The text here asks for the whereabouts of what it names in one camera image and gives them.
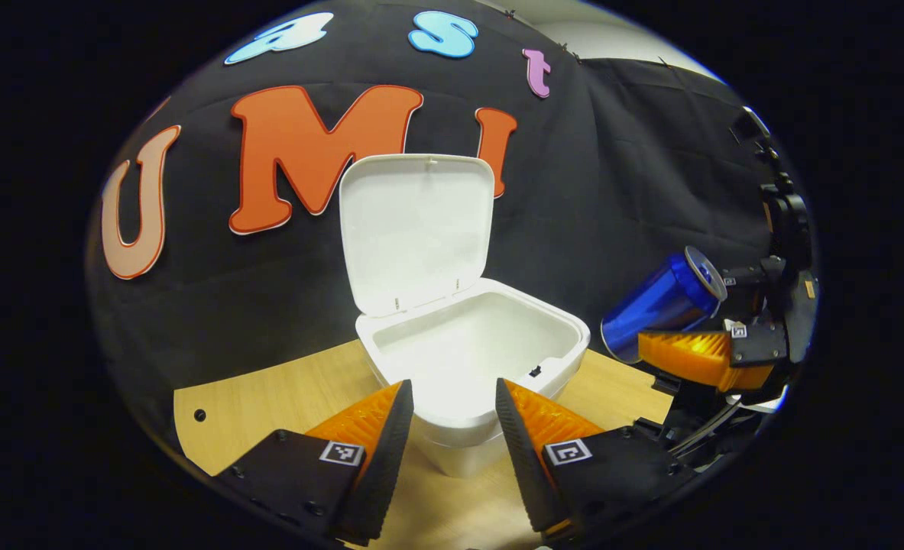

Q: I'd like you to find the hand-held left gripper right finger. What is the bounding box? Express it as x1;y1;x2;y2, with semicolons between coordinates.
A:
495;377;698;539

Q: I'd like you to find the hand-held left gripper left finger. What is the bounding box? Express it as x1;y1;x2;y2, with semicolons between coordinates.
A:
213;379;416;547

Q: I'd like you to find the blue pop can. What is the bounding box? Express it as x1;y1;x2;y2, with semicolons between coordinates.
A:
600;245;728;364

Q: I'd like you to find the white desktop garbage bin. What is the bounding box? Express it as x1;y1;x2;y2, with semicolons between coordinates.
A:
339;153;591;480

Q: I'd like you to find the wooden desktop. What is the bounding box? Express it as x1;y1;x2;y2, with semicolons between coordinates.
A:
173;340;678;550

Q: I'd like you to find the black backdrop cloth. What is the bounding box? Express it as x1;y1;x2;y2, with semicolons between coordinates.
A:
85;0;785;451

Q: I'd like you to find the row of black cloth clips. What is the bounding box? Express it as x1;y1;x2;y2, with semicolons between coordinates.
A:
504;8;670;66

